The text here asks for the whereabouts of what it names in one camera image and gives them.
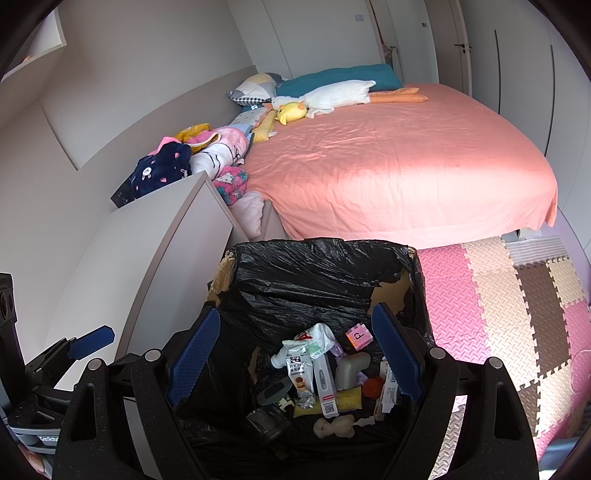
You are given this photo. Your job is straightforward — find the bright pink yellow clothes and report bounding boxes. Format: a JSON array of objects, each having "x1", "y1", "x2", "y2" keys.
[{"x1": 159, "y1": 122, "x2": 220, "y2": 153}]

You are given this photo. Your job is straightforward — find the black wall socket panel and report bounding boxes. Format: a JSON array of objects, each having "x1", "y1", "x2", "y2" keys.
[{"x1": 110, "y1": 178, "x2": 139, "y2": 210}]

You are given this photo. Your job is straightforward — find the yellow duck plush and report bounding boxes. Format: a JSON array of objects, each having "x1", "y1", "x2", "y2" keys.
[{"x1": 276, "y1": 102, "x2": 308, "y2": 125}]

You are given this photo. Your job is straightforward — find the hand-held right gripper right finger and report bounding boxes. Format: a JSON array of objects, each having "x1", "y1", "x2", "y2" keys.
[{"x1": 372, "y1": 302, "x2": 541, "y2": 480}]

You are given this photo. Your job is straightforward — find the white goose plush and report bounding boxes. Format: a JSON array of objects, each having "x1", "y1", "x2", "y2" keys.
[{"x1": 265, "y1": 80, "x2": 429, "y2": 121}]

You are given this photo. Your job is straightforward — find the navy bunny print blanket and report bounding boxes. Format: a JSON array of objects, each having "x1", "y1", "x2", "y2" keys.
[{"x1": 127, "y1": 141, "x2": 192, "y2": 200}]

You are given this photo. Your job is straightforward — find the teal pillow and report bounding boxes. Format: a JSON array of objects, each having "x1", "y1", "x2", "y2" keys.
[{"x1": 277, "y1": 64, "x2": 404, "y2": 93}]

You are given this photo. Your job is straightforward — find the white bottle with green label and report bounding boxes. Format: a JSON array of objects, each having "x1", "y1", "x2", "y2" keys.
[{"x1": 271, "y1": 323, "x2": 338, "y2": 370}]

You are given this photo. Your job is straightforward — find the light pink cloth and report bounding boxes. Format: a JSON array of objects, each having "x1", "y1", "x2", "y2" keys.
[{"x1": 228, "y1": 189, "x2": 266, "y2": 238}]

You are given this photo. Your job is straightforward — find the colourful foam puzzle cube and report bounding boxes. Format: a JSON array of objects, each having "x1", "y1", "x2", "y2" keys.
[{"x1": 346, "y1": 324, "x2": 374, "y2": 349}]

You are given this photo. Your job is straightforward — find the white orange pouch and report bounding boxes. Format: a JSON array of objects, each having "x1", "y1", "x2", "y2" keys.
[{"x1": 373, "y1": 357, "x2": 400, "y2": 421}]

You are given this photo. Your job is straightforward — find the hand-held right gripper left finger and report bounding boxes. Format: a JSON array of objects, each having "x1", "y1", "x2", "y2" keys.
[{"x1": 51, "y1": 306, "x2": 222, "y2": 480}]

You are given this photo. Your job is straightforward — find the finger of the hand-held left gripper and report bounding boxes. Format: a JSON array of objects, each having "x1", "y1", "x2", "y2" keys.
[{"x1": 25, "y1": 325, "x2": 115, "y2": 377}]

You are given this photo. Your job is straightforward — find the white door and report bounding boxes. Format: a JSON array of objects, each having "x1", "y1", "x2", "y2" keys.
[{"x1": 427, "y1": 0, "x2": 481, "y2": 95}]

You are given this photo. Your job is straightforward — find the white pink cartoon blanket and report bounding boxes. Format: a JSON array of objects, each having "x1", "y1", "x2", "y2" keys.
[{"x1": 189, "y1": 111, "x2": 259, "y2": 181}]

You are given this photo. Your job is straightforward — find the white wardrobe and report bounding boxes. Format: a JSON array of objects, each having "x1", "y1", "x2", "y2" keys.
[{"x1": 475, "y1": 0, "x2": 578, "y2": 158}]

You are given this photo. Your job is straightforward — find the small white plush bunny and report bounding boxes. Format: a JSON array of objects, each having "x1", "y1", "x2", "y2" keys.
[{"x1": 313, "y1": 413, "x2": 377, "y2": 439}]

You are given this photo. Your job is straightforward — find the yellow paper packet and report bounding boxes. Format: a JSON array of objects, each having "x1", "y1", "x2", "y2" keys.
[{"x1": 293, "y1": 387, "x2": 363, "y2": 418}]

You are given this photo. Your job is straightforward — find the clear plastic cup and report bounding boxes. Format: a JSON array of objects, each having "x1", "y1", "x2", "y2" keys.
[{"x1": 246, "y1": 406, "x2": 291, "y2": 444}]

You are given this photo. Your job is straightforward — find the checked patchwork pillow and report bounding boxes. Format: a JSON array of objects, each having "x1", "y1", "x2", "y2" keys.
[{"x1": 227, "y1": 73, "x2": 284, "y2": 108}]

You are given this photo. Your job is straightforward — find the long white tube box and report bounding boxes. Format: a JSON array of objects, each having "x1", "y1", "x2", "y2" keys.
[{"x1": 313, "y1": 353, "x2": 340, "y2": 418}]

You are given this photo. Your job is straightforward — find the cardboard bin with black bag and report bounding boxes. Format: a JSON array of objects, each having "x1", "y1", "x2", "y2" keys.
[{"x1": 175, "y1": 237, "x2": 437, "y2": 480}]

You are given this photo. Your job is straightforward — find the long yellow pillow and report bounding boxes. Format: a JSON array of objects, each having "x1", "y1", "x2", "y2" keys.
[{"x1": 252, "y1": 108, "x2": 278, "y2": 143}]

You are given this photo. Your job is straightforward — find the bed with pink sheet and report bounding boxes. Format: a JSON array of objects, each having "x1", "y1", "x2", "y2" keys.
[{"x1": 231, "y1": 83, "x2": 559, "y2": 241}]

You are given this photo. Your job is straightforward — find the white snack packet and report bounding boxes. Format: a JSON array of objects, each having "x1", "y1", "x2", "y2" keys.
[{"x1": 283, "y1": 339, "x2": 311, "y2": 393}]

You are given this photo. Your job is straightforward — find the grey foam corner guard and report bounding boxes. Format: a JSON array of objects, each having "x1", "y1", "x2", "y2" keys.
[{"x1": 335, "y1": 351, "x2": 371, "y2": 391}]

